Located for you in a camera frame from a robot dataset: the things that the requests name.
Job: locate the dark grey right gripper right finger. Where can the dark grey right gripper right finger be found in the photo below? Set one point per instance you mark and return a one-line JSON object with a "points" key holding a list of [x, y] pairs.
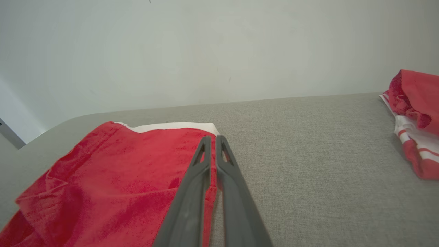
{"points": [[236, 206]]}

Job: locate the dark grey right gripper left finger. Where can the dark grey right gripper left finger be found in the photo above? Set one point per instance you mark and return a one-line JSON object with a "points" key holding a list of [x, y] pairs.
{"points": [[187, 206]]}

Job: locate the red Bulls basketball shorts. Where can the red Bulls basketball shorts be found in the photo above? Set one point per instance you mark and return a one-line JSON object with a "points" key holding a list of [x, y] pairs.
{"points": [[103, 185]]}

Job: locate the red white striped basketball jersey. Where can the red white striped basketball jersey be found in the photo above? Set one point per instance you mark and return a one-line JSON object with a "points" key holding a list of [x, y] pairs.
{"points": [[418, 103]]}

